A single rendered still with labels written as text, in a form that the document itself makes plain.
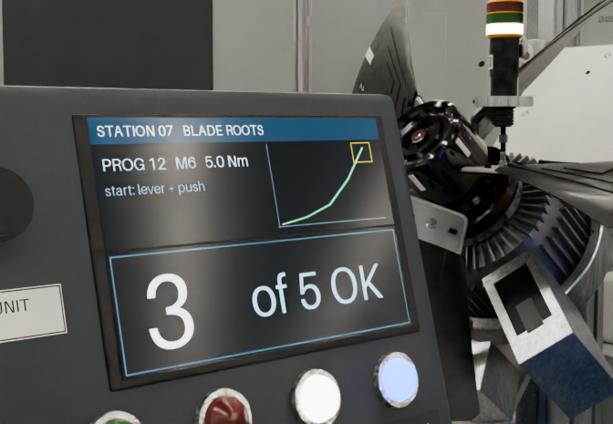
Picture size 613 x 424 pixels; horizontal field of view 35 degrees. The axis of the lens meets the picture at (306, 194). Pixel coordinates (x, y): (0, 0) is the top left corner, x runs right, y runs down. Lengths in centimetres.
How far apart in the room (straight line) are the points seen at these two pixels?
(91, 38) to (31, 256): 324
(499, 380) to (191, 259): 87
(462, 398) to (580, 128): 58
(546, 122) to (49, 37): 246
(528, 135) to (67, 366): 125
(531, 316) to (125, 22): 259
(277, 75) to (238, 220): 283
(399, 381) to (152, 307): 13
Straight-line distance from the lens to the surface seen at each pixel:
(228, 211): 42
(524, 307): 117
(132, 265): 40
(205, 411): 41
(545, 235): 127
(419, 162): 118
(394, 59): 144
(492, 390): 123
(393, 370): 46
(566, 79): 162
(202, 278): 41
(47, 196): 39
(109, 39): 356
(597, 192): 103
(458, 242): 120
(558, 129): 155
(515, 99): 117
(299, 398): 43
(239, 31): 332
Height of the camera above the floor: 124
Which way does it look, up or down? 4 degrees down
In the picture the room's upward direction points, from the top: straight up
